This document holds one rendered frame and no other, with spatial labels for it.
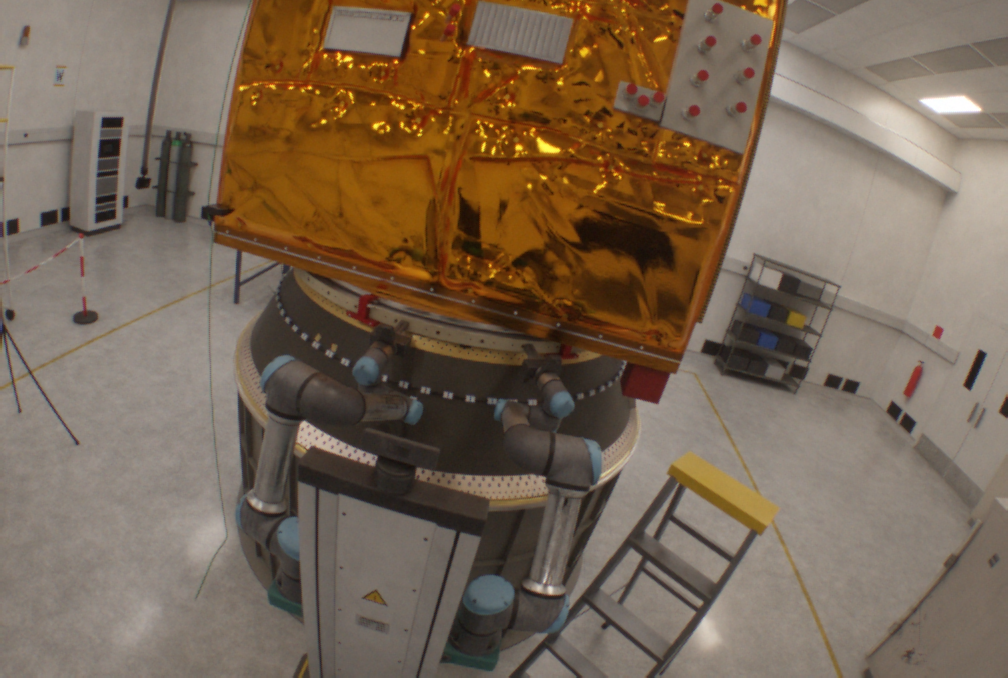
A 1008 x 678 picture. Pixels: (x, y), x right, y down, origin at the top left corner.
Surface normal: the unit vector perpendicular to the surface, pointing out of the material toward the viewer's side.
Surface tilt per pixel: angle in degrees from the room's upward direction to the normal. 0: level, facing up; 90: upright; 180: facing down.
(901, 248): 90
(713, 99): 90
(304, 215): 89
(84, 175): 90
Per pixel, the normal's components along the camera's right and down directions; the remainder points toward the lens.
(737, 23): -0.14, 0.28
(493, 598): 0.11, -0.94
